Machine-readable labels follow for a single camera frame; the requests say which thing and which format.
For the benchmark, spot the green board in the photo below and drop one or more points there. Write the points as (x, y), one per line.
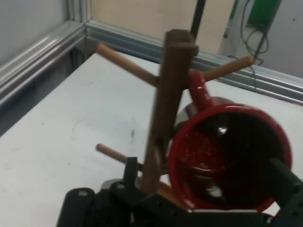
(262, 11)

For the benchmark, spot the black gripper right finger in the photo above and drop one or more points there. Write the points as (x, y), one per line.
(287, 184)

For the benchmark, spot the wooden mug tree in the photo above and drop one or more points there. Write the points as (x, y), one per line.
(170, 94)

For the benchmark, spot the red enamel mug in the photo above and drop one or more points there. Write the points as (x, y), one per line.
(187, 163)

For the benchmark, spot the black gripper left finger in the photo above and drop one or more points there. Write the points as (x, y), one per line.
(132, 170)

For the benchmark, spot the short aluminium frame rail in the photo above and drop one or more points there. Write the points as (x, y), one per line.
(236, 71)

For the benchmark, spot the black stand pole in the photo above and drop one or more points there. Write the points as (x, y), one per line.
(198, 16)

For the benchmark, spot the aluminium frame corner post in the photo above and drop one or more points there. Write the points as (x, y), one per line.
(79, 10)

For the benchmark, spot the long aluminium frame rail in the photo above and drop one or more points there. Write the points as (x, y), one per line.
(35, 61)

